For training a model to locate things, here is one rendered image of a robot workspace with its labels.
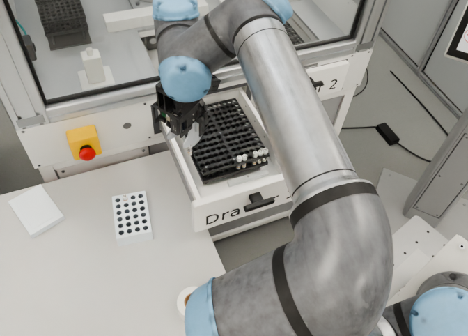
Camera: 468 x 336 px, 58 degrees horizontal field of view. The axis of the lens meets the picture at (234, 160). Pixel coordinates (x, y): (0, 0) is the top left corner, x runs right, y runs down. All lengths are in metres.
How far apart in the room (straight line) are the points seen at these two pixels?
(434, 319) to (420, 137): 1.90
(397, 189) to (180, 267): 1.44
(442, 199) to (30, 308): 1.61
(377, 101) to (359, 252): 2.35
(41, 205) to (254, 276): 0.82
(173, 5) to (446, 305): 0.64
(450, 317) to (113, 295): 0.68
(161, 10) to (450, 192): 1.54
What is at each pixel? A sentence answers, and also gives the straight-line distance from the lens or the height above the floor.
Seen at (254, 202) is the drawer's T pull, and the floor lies 0.91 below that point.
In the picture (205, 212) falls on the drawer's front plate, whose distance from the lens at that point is 0.95.
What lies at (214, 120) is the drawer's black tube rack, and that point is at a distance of 1.12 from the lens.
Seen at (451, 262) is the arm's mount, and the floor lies 0.91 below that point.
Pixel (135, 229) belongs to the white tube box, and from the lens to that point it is 1.06.
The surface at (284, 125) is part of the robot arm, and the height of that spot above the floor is 1.36.
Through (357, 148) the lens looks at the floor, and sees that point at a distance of 2.40.
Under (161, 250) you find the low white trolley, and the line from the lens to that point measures 1.06.
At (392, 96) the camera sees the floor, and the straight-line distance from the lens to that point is 2.80.
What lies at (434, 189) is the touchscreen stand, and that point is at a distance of 1.98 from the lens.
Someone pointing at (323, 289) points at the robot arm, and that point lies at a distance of 0.40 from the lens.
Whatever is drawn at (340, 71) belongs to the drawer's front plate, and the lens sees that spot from 1.34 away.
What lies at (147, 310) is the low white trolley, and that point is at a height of 0.76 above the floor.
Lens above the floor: 1.70
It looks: 50 degrees down
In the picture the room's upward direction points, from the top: 5 degrees clockwise
